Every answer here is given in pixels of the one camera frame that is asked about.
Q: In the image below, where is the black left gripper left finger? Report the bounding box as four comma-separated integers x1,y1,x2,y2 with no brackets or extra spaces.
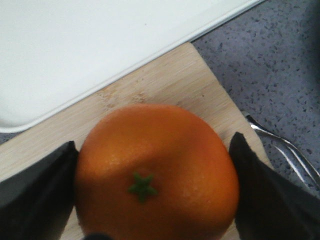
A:
0,141,79,240

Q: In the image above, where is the metal cutting board handle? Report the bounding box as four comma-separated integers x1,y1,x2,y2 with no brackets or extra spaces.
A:
241,111,320,190

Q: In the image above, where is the orange mandarin fruit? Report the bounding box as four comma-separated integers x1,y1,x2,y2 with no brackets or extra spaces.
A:
75,104,239,240

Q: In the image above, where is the cream rectangular tray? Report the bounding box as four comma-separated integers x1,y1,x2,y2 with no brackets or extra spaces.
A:
0,0,258,133

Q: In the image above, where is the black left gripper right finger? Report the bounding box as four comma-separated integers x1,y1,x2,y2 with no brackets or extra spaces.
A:
229,132,320,240

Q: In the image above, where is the bamboo cutting board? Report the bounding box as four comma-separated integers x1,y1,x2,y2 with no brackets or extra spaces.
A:
0,43,270,240

